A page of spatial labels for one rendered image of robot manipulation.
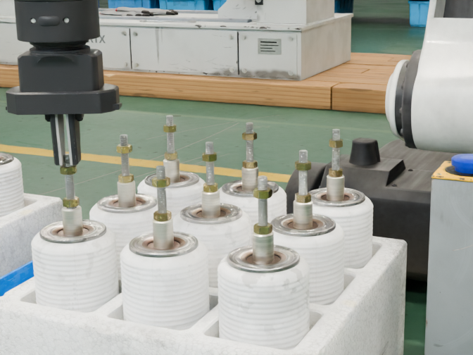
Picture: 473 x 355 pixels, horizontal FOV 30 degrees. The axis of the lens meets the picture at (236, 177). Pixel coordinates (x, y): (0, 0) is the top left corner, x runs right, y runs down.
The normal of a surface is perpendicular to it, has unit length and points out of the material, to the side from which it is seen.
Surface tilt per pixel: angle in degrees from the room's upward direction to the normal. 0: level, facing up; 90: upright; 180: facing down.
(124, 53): 90
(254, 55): 90
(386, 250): 0
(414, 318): 0
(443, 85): 63
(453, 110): 86
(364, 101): 90
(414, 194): 46
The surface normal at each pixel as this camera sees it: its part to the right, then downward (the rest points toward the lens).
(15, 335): -0.41, 0.25
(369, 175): -0.32, -0.51
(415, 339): -0.02, -0.96
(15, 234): 0.91, 0.10
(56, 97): -0.01, 0.27
